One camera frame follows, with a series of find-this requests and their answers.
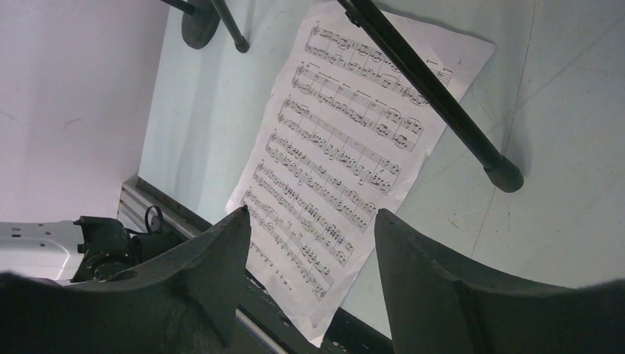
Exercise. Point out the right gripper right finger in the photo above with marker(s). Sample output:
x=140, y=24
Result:
x=440, y=301

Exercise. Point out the sheet music page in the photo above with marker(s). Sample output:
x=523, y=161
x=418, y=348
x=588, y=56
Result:
x=343, y=135

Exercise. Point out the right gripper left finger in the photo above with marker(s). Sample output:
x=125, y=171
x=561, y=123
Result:
x=182, y=301

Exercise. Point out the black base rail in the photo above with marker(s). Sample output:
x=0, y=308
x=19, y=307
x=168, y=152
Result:
x=261, y=325

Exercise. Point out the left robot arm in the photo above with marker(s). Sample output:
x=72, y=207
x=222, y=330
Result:
x=89, y=248

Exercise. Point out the black left microphone stand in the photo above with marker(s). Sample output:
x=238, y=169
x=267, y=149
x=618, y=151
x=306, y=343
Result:
x=199, y=23

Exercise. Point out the black music stand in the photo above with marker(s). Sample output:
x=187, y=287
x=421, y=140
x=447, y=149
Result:
x=504, y=174

